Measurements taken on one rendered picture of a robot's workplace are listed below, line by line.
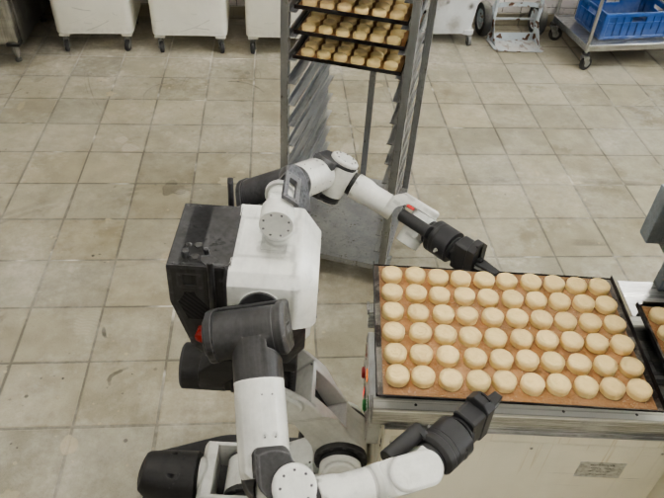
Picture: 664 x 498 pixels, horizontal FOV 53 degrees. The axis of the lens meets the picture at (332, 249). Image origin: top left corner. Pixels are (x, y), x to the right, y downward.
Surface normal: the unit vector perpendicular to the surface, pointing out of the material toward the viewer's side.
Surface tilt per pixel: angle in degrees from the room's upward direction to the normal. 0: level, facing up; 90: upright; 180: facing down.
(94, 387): 0
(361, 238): 0
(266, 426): 32
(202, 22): 94
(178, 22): 96
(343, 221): 0
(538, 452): 90
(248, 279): 41
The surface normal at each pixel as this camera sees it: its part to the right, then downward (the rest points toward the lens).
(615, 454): -0.02, 0.66
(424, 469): 0.35, -0.45
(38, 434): 0.05, -0.75
